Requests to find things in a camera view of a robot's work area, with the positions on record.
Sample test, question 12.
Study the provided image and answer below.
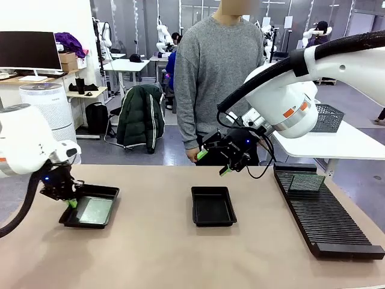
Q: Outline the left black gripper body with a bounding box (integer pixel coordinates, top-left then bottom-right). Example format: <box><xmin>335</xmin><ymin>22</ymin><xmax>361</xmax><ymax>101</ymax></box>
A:
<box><xmin>39</xmin><ymin>164</ymin><xmax>78</xmax><ymax>196</ymax></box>

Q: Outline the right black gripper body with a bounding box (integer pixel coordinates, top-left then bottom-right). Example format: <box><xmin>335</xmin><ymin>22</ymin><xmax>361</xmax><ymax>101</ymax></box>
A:
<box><xmin>223</xmin><ymin>128</ymin><xmax>263</xmax><ymax>160</ymax></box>

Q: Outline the green perforated circuit board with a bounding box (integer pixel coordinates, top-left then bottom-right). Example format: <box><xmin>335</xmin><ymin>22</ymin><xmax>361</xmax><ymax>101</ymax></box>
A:
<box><xmin>288</xmin><ymin>173</ymin><xmax>327</xmax><ymax>193</ymax></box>
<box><xmin>78</xmin><ymin>197</ymin><xmax>114</xmax><ymax>225</ymax></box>

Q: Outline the black plastic ESD tray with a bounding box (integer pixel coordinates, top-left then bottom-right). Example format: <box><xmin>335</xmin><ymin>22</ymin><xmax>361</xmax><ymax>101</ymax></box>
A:
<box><xmin>191</xmin><ymin>186</ymin><xmax>238</xmax><ymax>228</ymax></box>
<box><xmin>58</xmin><ymin>184</ymin><xmax>120</xmax><ymax>229</ymax></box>

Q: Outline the person's right forearm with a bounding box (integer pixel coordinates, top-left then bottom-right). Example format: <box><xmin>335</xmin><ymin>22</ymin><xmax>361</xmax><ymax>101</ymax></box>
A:
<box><xmin>174</xmin><ymin>99</ymin><xmax>201</xmax><ymax>151</ymax></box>

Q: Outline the person's right hand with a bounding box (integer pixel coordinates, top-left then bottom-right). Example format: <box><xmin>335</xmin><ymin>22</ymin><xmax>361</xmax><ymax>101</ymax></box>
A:
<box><xmin>185</xmin><ymin>146</ymin><xmax>200</xmax><ymax>164</ymax></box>

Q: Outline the black backpack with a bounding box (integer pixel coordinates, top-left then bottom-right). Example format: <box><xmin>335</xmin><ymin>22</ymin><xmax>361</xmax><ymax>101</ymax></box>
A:
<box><xmin>85</xmin><ymin>102</ymin><xmax>110</xmax><ymax>135</ymax></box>

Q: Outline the dark green striped jacket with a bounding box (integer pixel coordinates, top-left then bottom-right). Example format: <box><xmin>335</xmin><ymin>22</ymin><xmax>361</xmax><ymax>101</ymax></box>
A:
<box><xmin>116</xmin><ymin>84</ymin><xmax>166</xmax><ymax>155</ymax></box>

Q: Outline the white cylindrical air purifier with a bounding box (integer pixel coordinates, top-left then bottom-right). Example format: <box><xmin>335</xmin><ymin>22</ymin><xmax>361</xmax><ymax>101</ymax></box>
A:
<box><xmin>19</xmin><ymin>83</ymin><xmax>81</xmax><ymax>166</ymax></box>

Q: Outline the person in grey sweater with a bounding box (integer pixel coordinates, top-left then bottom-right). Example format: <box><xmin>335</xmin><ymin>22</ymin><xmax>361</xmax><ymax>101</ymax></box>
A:
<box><xmin>173</xmin><ymin>0</ymin><xmax>266</xmax><ymax>167</ymax></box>

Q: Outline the large white desk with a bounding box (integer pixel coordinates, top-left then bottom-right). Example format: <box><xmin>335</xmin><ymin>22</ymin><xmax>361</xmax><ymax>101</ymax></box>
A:
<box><xmin>270</xmin><ymin>120</ymin><xmax>385</xmax><ymax>178</ymax></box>

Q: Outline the grey plastic mesh basket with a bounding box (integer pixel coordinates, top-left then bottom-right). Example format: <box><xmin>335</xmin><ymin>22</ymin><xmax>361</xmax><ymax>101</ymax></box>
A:
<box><xmin>312</xmin><ymin>103</ymin><xmax>346</xmax><ymax>134</ymax></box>

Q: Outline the black tumbler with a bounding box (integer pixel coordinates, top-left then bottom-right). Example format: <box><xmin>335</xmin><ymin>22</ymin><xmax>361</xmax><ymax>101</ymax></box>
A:
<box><xmin>75</xmin><ymin>77</ymin><xmax>87</xmax><ymax>96</ymax></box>

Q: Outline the black cloth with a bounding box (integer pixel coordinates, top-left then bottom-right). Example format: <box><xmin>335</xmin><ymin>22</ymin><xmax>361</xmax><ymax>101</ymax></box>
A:
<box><xmin>68</xmin><ymin>82</ymin><xmax>100</xmax><ymax>93</ymax></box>

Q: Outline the small wooden side table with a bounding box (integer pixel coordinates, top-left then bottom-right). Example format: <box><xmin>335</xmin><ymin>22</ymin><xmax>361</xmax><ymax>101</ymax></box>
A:
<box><xmin>66</xmin><ymin>86</ymin><xmax>108</xmax><ymax>141</ymax></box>

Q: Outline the black keyboard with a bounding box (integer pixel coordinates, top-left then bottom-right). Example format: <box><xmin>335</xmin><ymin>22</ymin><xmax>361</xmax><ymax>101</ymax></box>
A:
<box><xmin>38</xmin><ymin>70</ymin><xmax>69</xmax><ymax>78</ymax></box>

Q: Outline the background work desk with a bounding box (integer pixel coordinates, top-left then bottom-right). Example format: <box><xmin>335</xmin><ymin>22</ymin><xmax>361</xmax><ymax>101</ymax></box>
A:
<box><xmin>149</xmin><ymin>55</ymin><xmax>178</xmax><ymax>84</ymax></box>

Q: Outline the wooden top desk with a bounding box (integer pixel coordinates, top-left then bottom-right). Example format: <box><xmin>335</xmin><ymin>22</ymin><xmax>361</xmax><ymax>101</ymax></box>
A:
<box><xmin>0</xmin><ymin>68</ymin><xmax>90</xmax><ymax>87</ymax></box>

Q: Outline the black slotted PCB rack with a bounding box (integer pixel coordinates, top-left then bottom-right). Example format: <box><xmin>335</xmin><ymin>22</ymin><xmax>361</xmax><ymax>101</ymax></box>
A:
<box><xmin>273</xmin><ymin>163</ymin><xmax>385</xmax><ymax>261</ymax></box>

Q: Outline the white standing desk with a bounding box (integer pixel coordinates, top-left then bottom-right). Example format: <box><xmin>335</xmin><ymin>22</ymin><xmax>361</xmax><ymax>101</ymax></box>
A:
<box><xmin>103</xmin><ymin>58</ymin><xmax>151</xmax><ymax>100</ymax></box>

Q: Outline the person with black cap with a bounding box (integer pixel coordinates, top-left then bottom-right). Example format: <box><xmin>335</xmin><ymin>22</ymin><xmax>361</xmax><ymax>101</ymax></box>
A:
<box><xmin>311</xmin><ymin>20</ymin><xmax>331</xmax><ymax>48</ymax></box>

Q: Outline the black computer monitor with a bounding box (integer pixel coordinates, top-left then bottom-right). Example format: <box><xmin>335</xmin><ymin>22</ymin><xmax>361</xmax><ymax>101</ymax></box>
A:
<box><xmin>0</xmin><ymin>31</ymin><xmax>63</xmax><ymax>83</ymax></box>

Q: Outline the purple jacket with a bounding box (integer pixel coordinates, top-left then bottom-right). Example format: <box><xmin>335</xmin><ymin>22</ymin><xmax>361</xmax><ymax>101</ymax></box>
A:
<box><xmin>54</xmin><ymin>32</ymin><xmax>87</xmax><ymax>59</ymax></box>

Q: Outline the passing person's leg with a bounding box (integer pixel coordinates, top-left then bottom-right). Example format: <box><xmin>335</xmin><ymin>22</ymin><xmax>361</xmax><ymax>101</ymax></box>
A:
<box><xmin>372</xmin><ymin>107</ymin><xmax>385</xmax><ymax>126</ymax></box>

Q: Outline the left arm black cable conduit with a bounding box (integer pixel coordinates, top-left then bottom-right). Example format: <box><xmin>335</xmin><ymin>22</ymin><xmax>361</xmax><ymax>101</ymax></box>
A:
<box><xmin>0</xmin><ymin>168</ymin><xmax>43</xmax><ymax>239</ymax></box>

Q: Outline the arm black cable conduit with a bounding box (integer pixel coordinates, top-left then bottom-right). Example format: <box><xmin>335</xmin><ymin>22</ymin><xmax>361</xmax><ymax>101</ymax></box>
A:
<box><xmin>216</xmin><ymin>30</ymin><xmax>385</xmax><ymax>113</ymax></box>
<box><xmin>0</xmin><ymin>168</ymin><xmax>43</xmax><ymax>239</ymax></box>

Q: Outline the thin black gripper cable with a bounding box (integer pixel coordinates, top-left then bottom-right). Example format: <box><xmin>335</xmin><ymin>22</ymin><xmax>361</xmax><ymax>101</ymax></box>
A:
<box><xmin>216</xmin><ymin>111</ymin><xmax>278</xmax><ymax>180</ymax></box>

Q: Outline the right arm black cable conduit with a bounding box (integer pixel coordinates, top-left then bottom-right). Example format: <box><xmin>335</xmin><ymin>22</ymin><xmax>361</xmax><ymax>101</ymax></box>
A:
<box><xmin>216</xmin><ymin>30</ymin><xmax>385</xmax><ymax>113</ymax></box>

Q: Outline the metal frame chair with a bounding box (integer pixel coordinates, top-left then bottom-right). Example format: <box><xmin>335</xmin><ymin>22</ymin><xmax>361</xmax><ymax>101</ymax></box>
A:
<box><xmin>103</xmin><ymin>87</ymin><xmax>167</xmax><ymax>151</ymax></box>

